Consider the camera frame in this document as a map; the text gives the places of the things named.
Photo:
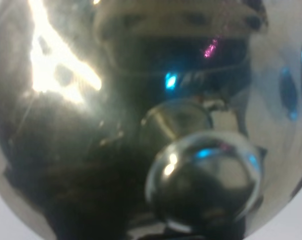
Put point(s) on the stainless steel teapot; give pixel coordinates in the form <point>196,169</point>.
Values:
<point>150,119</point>

